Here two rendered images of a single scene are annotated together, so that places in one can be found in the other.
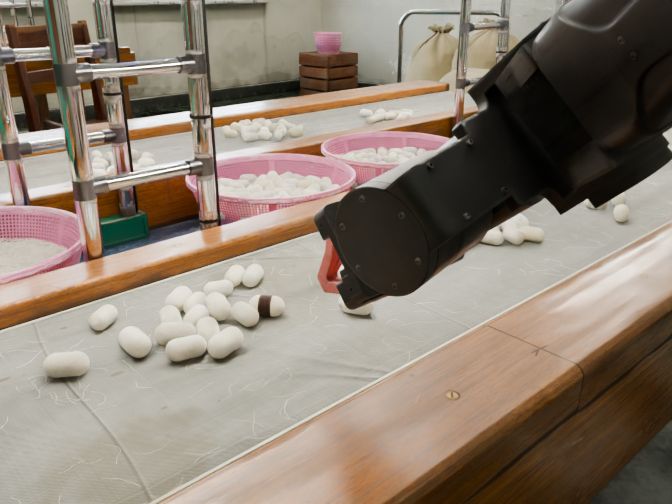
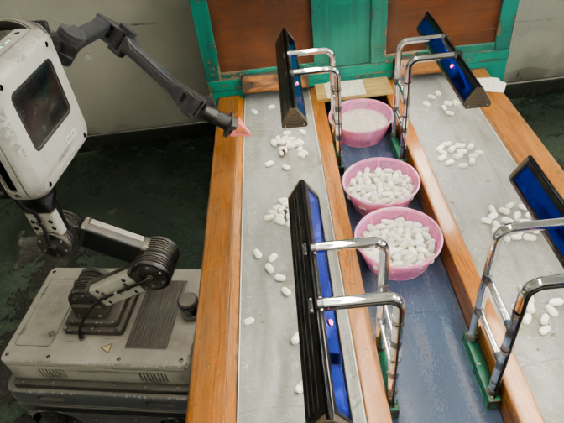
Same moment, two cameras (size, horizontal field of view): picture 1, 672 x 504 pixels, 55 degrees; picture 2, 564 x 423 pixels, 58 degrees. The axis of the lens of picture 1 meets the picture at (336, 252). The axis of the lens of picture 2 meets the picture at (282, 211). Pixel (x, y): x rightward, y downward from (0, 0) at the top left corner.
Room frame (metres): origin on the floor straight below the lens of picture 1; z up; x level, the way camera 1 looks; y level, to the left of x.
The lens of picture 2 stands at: (1.71, -1.13, 1.89)
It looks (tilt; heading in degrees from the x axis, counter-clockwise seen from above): 41 degrees down; 135
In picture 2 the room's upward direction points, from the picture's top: 8 degrees counter-clockwise
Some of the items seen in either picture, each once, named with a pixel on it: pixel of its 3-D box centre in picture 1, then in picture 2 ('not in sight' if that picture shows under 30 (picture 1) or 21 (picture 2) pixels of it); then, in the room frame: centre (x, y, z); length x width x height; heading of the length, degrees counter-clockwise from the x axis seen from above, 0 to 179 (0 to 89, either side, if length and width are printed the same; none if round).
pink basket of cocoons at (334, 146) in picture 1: (392, 171); (397, 246); (1.17, -0.11, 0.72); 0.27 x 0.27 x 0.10
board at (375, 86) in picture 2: not in sight; (352, 89); (0.54, 0.59, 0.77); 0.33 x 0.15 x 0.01; 42
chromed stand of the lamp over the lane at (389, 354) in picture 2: not in sight; (352, 332); (1.31, -0.55, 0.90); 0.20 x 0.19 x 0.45; 132
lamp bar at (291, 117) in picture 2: not in sight; (289, 71); (0.60, 0.11, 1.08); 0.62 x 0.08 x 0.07; 132
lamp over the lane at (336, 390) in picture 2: not in sight; (313, 284); (1.25, -0.60, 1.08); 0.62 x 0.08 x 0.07; 132
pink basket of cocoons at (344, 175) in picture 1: (272, 202); (380, 190); (0.99, 0.10, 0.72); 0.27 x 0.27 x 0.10
